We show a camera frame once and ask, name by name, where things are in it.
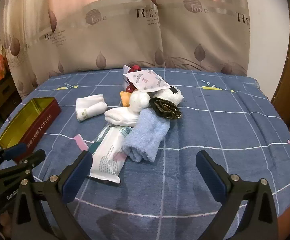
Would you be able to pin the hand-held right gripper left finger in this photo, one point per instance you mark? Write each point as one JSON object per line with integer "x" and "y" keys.
{"x": 76, "y": 176}

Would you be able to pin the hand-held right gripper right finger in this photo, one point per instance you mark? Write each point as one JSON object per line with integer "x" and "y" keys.
{"x": 211, "y": 171}

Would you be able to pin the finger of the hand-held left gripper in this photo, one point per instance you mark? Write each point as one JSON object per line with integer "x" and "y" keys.
{"x": 14, "y": 150}
{"x": 34, "y": 157}

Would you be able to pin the dark red tin box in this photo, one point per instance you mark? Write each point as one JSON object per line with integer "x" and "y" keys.
{"x": 42, "y": 122}

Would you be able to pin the long white tissue pack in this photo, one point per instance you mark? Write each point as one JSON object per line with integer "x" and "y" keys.
{"x": 107, "y": 157}

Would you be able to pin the white towel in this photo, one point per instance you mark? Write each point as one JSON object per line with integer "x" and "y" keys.
{"x": 89, "y": 107}

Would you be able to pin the light blue towel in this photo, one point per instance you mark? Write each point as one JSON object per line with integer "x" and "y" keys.
{"x": 145, "y": 135}

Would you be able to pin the white fluffy plush cloth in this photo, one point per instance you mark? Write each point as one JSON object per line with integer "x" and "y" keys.
{"x": 170, "y": 97}

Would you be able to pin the white waffle cloth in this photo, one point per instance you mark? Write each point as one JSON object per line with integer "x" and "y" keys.
{"x": 140, "y": 101}

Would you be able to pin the floral print tissue pack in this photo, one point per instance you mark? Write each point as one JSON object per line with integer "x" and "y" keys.
{"x": 145, "y": 81}

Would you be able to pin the white patterned cloth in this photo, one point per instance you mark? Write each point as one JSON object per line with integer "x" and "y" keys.
{"x": 126, "y": 70}

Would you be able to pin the red scrunchie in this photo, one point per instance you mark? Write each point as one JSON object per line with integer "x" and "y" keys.
{"x": 135, "y": 68}

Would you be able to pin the blue checked bedsheet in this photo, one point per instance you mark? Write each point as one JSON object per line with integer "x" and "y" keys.
{"x": 210, "y": 130}

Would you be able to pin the beige leaf-print curtain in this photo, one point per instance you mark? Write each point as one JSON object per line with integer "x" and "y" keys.
{"x": 97, "y": 42}

